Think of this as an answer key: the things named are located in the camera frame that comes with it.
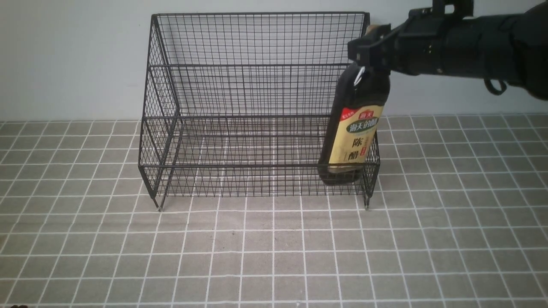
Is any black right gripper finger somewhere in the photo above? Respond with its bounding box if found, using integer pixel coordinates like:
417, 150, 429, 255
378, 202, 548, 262
348, 38, 399, 71

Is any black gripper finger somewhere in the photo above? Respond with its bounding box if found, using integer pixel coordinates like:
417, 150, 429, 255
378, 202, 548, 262
363, 24, 411, 47

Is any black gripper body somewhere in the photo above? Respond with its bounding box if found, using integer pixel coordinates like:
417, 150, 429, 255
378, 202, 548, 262
392, 0, 474, 76

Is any dark vinegar bottle yellow label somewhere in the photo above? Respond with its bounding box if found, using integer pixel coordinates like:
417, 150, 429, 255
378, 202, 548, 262
318, 61, 391, 186

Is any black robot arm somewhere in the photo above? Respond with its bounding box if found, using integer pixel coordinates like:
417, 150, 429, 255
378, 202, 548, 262
348, 0, 548, 101

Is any black cable loop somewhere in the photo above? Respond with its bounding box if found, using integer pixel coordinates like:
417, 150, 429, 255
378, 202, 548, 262
484, 77, 508, 95

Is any black wire mesh shelf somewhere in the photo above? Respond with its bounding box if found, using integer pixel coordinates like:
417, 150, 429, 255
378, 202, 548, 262
138, 11, 381, 210

